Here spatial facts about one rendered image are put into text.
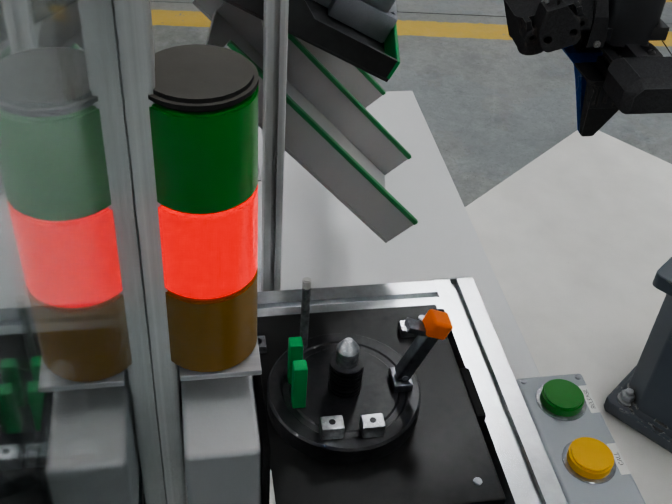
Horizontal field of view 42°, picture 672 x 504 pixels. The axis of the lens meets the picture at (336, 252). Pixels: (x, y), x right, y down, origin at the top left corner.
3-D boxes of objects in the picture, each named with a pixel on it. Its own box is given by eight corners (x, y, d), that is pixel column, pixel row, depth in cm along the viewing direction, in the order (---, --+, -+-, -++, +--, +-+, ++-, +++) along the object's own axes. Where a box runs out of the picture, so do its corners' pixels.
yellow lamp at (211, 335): (252, 301, 48) (252, 232, 45) (261, 369, 44) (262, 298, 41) (160, 308, 47) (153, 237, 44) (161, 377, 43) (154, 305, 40)
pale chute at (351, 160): (382, 175, 106) (411, 155, 104) (386, 244, 96) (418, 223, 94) (213, 10, 92) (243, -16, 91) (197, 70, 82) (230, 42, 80)
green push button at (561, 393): (571, 389, 86) (575, 375, 84) (586, 421, 83) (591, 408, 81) (532, 393, 85) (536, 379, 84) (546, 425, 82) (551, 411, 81)
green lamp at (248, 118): (253, 148, 41) (253, 54, 38) (263, 212, 38) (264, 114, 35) (145, 152, 41) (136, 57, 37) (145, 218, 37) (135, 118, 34)
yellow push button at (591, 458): (598, 447, 80) (604, 433, 79) (616, 483, 77) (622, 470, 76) (557, 451, 80) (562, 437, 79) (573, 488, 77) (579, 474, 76)
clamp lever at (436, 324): (408, 368, 80) (448, 311, 76) (413, 385, 79) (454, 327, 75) (374, 361, 79) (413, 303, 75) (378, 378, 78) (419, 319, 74)
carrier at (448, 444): (433, 317, 93) (450, 224, 85) (502, 513, 75) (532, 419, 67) (204, 334, 89) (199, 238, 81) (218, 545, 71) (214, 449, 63)
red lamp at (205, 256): (252, 230, 45) (253, 150, 41) (262, 297, 41) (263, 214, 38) (153, 236, 44) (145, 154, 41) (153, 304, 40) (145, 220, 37)
